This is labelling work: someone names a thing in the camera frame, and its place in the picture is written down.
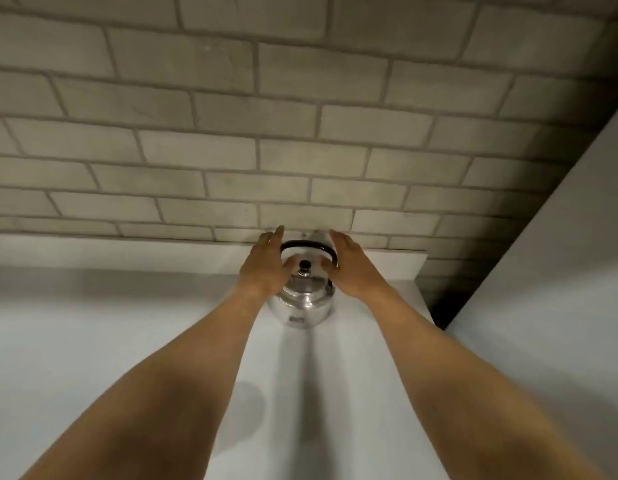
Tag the glass kettle lid black knob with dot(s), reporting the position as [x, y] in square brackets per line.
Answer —
[305, 280]

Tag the person's left hand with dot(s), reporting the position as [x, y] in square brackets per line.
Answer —
[261, 272]

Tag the person's right thumb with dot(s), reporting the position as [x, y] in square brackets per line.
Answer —
[329, 267]

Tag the person's left thumb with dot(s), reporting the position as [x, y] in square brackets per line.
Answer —
[290, 268]

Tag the person's right hand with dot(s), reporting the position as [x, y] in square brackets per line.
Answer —
[354, 272]

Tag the white cabinet side panel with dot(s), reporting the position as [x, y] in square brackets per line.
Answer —
[548, 304]

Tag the person's right forearm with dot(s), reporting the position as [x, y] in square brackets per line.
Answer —
[453, 389]

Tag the person's left forearm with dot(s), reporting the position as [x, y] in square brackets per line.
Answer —
[179, 384]

